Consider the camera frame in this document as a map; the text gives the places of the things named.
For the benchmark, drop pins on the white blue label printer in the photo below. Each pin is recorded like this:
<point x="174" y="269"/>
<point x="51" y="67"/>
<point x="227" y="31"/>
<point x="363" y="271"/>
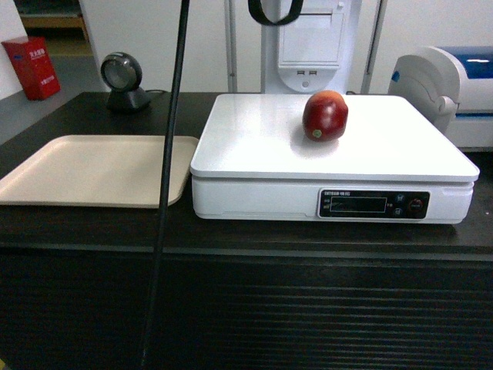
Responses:
<point x="451" y="86"/>

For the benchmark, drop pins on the red fire extinguisher box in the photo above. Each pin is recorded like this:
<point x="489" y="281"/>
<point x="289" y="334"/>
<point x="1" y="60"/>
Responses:
<point x="30" y="60"/>

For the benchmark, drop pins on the black slatted checkout counter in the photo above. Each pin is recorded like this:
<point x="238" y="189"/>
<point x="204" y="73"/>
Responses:
<point x="246" y="294"/>

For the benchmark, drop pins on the black barcode scanner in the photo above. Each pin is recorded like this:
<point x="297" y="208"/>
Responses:
<point x="122" y="73"/>

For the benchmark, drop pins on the white receipt printer kiosk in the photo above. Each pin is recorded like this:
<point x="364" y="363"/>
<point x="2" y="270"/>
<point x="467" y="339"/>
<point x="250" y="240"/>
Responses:
<point x="312" y="53"/>

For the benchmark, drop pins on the beige plastic tray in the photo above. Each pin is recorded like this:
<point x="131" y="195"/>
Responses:
<point x="89" y="171"/>

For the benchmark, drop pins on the white checkout scale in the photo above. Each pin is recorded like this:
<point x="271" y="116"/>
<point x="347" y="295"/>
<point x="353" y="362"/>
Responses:
<point x="254" y="162"/>

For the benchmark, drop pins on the dark red mango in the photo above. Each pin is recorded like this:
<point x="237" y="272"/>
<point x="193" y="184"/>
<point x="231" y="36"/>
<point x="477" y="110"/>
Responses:
<point x="325" y="116"/>

